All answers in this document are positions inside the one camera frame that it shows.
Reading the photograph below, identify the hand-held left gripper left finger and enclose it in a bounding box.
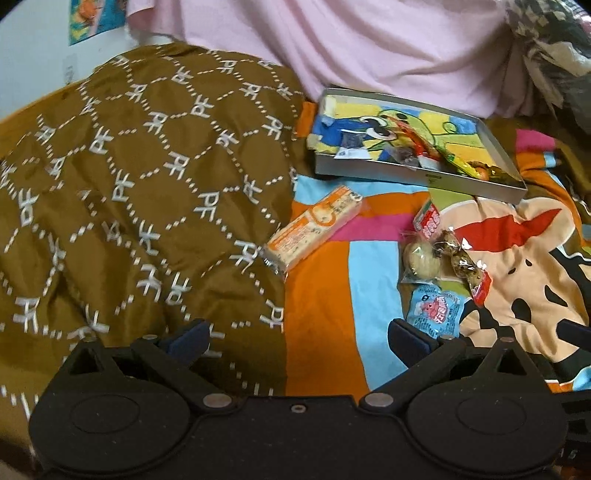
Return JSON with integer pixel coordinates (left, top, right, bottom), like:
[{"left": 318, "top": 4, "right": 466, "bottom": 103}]
[{"left": 60, "top": 318, "right": 234, "bottom": 411}]

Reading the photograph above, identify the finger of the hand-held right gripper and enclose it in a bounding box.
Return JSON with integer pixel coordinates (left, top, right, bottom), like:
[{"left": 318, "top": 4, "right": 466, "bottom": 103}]
[{"left": 556, "top": 320, "right": 591, "bottom": 344}]

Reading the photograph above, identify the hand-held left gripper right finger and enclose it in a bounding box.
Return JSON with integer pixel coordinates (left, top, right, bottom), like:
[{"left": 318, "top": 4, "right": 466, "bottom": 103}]
[{"left": 359, "top": 318, "right": 541, "bottom": 411}]

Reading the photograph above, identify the light blue candy packet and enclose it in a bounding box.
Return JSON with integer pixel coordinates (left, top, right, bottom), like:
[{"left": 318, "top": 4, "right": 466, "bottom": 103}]
[{"left": 406, "top": 282, "right": 466, "bottom": 340}]

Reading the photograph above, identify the clear pastry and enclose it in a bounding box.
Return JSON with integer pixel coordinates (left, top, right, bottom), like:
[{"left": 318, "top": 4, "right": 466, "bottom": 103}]
[{"left": 399, "top": 240, "right": 439, "bottom": 282}]

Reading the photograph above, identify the spotted quail egg packet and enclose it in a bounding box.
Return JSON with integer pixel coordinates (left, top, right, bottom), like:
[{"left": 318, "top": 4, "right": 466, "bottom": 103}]
[{"left": 434, "top": 231, "right": 492, "bottom": 308}]

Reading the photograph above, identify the small red green packet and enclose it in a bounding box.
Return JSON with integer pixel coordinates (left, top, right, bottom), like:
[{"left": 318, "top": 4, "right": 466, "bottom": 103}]
[{"left": 412, "top": 200, "right": 441, "bottom": 241}]

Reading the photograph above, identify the orange cracker pack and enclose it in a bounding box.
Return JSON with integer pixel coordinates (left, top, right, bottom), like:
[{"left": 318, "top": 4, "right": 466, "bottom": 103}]
[{"left": 264, "top": 185, "right": 363, "bottom": 277}]

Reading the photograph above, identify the grey box lid with drawing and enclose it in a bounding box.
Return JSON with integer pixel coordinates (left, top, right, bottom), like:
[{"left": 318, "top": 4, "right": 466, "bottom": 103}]
[{"left": 307, "top": 86, "right": 528, "bottom": 204}]

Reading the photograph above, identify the yellow green snack packet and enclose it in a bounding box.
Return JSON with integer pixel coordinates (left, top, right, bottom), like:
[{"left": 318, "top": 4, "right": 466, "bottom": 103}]
[{"left": 434, "top": 143, "right": 481, "bottom": 178}]

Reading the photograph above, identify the red snack packet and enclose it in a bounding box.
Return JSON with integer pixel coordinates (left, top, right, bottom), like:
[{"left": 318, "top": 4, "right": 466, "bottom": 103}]
[{"left": 399, "top": 122, "right": 439, "bottom": 160}]

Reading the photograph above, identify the blue and white packet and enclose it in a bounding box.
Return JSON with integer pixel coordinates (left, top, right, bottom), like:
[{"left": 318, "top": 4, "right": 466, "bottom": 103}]
[{"left": 335, "top": 131, "right": 370, "bottom": 160}]

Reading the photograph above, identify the brown patterned quilt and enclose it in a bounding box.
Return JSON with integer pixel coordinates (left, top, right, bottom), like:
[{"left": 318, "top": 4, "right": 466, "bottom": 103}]
[{"left": 0, "top": 42, "right": 310, "bottom": 444}]

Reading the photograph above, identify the clear bag of clothes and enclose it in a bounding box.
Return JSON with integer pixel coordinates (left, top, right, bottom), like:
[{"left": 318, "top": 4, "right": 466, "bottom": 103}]
[{"left": 505, "top": 0, "right": 591, "bottom": 130}]

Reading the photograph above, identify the pink bed sheet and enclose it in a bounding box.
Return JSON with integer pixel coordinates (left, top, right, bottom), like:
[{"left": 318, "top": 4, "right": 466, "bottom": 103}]
[{"left": 127, "top": 0, "right": 541, "bottom": 118}]

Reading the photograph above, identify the cartoon wall poster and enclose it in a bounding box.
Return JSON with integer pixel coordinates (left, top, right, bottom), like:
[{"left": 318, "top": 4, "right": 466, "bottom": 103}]
[{"left": 69, "top": 0, "right": 126, "bottom": 46}]

